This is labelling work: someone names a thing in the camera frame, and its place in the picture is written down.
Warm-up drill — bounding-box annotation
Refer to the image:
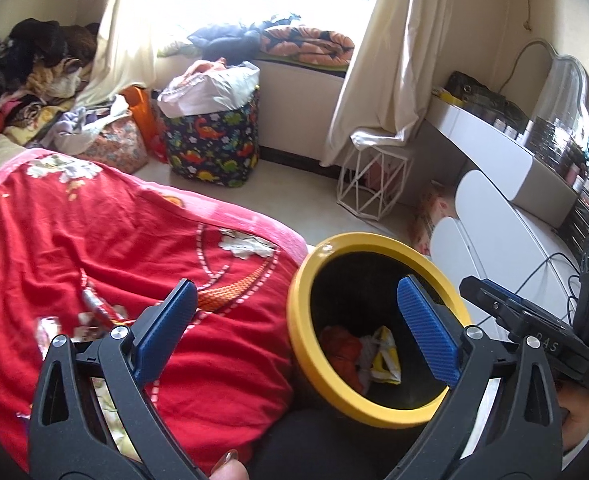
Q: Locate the pile of clothes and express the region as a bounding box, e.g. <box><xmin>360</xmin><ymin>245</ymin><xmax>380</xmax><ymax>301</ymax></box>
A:
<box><xmin>0</xmin><ymin>17</ymin><xmax>120</xmax><ymax>146</ymax></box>

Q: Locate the yellow white snack packet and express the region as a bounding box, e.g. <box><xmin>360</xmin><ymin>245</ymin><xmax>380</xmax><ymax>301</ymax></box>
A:
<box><xmin>359</xmin><ymin>325</ymin><xmax>403</xmax><ymax>386</ymax></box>

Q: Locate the cream curtain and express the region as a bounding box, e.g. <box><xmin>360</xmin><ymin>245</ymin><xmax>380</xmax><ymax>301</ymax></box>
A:
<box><xmin>77</xmin><ymin>0</ymin><xmax>210</xmax><ymax>106</ymax></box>
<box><xmin>319</xmin><ymin>0</ymin><xmax>458</xmax><ymax>166</ymax></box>

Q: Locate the black cable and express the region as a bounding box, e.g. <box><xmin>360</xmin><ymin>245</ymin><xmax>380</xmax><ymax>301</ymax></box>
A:
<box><xmin>519</xmin><ymin>252</ymin><xmax>583</xmax><ymax>321</ymax></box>

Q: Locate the red floral blanket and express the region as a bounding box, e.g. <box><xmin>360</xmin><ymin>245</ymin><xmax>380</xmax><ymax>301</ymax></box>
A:
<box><xmin>0</xmin><ymin>152</ymin><xmax>308</xmax><ymax>480</ymax></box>

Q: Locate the orange bag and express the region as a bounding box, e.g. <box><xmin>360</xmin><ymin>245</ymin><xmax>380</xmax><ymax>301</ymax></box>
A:
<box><xmin>122</xmin><ymin>85</ymin><xmax>168</xmax><ymax>161</ymax></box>

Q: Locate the white wire basket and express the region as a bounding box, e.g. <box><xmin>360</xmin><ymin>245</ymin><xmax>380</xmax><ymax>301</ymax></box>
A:
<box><xmin>337</xmin><ymin>142</ymin><xmax>415</xmax><ymax>221</ymax></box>

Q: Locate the grey cable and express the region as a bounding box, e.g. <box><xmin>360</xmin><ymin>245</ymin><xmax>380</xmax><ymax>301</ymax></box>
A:
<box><xmin>495</xmin><ymin>37</ymin><xmax>550</xmax><ymax>96</ymax></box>

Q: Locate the white cloth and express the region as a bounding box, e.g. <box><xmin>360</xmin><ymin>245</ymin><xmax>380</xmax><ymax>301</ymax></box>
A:
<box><xmin>349</xmin><ymin>127</ymin><xmax>415</xmax><ymax>153</ymax></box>

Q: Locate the floral fabric bag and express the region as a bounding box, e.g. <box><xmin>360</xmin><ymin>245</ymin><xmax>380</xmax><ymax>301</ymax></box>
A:
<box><xmin>82</xmin><ymin>115</ymin><xmax>150</xmax><ymax>173</ymax></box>

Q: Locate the white rounded cabinet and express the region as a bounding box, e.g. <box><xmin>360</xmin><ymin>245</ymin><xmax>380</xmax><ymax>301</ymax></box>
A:
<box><xmin>429</xmin><ymin>170</ymin><xmax>589</xmax><ymax>361</ymax></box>

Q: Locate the vanity mirror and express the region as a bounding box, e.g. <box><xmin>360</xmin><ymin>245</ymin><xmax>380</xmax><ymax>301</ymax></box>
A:
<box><xmin>525</xmin><ymin>52</ymin><xmax>589</xmax><ymax>181</ymax></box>

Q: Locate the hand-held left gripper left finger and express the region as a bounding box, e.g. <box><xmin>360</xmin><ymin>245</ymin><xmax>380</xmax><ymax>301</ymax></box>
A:
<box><xmin>28</xmin><ymin>277</ymin><xmax>210</xmax><ymax>480</ymax></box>

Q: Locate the white plastic bag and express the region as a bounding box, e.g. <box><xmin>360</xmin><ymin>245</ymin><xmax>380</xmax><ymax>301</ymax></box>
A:
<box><xmin>157</xmin><ymin>60</ymin><xmax>260</xmax><ymax>116</ymax></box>

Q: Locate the orange patterned quilt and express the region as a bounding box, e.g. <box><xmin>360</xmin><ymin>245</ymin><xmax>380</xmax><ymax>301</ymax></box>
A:
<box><xmin>259</xmin><ymin>24</ymin><xmax>355</xmax><ymax>68</ymax></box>

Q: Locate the dinosaur print storage bag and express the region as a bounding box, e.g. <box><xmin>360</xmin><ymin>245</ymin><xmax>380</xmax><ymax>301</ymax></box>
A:
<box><xmin>157</xmin><ymin>95</ymin><xmax>261</xmax><ymax>188</ymax></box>

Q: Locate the person's left hand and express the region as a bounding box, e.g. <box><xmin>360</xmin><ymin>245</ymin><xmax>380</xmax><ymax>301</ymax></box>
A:
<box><xmin>209</xmin><ymin>450</ymin><xmax>250</xmax><ymax>480</ymax></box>

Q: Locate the yellow-rimmed black bin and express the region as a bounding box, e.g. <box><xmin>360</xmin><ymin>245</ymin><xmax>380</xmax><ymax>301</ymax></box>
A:
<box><xmin>286</xmin><ymin>232</ymin><xmax>473</xmax><ymax>428</ymax></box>

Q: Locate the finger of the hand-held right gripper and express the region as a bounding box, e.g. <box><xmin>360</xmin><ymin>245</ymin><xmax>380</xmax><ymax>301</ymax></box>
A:
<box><xmin>459</xmin><ymin>275</ymin><xmax>545</xmax><ymax>341</ymax></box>

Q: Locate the black jacket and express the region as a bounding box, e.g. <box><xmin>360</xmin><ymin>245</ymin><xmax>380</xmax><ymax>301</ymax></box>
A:
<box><xmin>187</xmin><ymin>20</ymin><xmax>275</xmax><ymax>61</ymax></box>

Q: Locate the person's right hand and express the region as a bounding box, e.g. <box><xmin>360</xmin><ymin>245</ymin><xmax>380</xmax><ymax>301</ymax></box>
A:
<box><xmin>557</xmin><ymin>382</ymin><xmax>589</xmax><ymax>453</ymax></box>

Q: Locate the red plastic bag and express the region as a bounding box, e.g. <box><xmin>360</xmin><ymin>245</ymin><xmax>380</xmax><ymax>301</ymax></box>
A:
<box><xmin>319</xmin><ymin>325</ymin><xmax>370</xmax><ymax>393</ymax></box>

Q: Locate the black bag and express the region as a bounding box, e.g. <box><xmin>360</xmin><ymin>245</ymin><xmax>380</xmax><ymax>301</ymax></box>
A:
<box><xmin>445</xmin><ymin>71</ymin><xmax>525</xmax><ymax>116</ymax></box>

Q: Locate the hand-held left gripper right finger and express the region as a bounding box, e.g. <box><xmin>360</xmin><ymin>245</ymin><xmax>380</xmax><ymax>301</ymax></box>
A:
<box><xmin>385</xmin><ymin>275</ymin><xmax>565</xmax><ymax>480</ymax></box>

